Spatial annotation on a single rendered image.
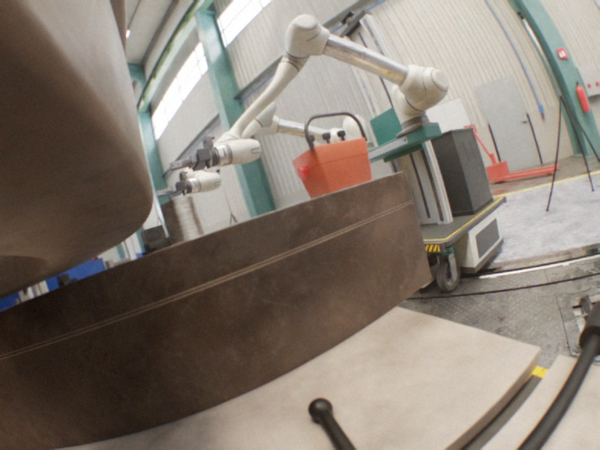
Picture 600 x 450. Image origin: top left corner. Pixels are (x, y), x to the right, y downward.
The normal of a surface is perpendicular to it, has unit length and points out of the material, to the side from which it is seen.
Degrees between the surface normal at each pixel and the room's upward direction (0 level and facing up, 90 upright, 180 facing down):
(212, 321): 90
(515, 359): 0
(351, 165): 97
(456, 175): 90
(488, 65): 90
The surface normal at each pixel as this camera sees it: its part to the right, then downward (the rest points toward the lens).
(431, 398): -0.31, -0.95
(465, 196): -0.86, 0.31
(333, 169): 0.44, 0.05
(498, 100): -0.64, 0.26
